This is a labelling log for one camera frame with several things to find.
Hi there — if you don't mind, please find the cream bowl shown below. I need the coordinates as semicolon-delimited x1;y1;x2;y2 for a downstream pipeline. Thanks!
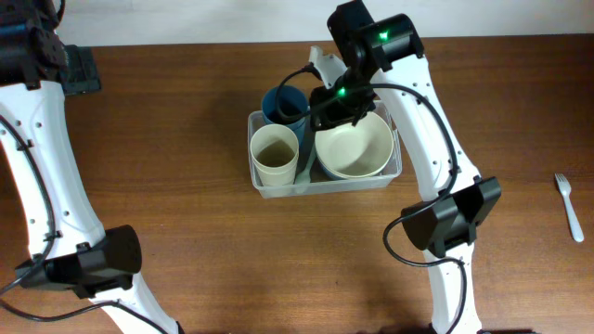
319;158;390;180
315;112;394;170

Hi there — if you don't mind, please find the blue cup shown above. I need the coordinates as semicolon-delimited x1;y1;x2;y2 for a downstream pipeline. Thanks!
261;85;308;130
290;119;306;145

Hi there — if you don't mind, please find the cream cup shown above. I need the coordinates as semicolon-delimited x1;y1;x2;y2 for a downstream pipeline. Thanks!
255;163;296;186
249;124;299;173

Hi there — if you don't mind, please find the white plastic fork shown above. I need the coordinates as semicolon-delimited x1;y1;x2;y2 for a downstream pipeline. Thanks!
554;173;585;243

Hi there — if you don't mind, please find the white plastic knife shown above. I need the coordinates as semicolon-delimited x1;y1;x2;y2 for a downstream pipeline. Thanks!
294;143;316;195

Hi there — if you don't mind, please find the cream cup front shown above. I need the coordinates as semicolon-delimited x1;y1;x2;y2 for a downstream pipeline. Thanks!
255;163;296;186

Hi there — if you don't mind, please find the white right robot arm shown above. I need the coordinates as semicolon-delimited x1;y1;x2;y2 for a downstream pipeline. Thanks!
310;1;501;333

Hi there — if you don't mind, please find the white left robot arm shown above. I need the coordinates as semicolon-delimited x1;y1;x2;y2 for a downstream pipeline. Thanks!
1;0;181;333

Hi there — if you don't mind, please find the clear plastic storage container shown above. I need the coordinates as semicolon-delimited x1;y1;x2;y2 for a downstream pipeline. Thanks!
248;101;402;199

